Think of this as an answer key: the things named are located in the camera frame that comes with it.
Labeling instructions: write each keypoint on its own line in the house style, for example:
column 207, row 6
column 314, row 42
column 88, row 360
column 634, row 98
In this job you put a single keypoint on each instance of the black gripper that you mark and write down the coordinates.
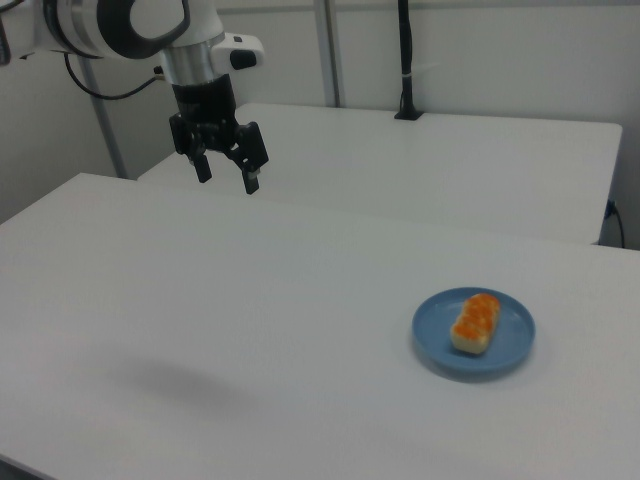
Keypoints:
column 204, row 100

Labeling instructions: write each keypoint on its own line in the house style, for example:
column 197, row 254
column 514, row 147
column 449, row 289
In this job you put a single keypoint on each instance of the orange glazed bread loaf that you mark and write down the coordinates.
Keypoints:
column 476, row 323

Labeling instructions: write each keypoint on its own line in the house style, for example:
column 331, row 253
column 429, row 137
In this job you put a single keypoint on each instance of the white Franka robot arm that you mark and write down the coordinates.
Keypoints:
column 125, row 25

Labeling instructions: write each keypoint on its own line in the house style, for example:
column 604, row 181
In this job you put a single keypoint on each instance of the blue round plate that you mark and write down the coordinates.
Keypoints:
column 515, row 330

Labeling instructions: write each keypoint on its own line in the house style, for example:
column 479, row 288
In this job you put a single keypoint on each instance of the slanted aluminium frame post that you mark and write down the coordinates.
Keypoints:
column 105, row 125

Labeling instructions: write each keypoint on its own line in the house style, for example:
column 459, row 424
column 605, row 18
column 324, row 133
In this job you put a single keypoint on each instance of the upright aluminium frame post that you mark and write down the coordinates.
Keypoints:
column 331, row 50

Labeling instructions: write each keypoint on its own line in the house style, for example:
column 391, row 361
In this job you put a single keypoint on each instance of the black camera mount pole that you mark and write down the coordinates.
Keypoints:
column 407, row 60

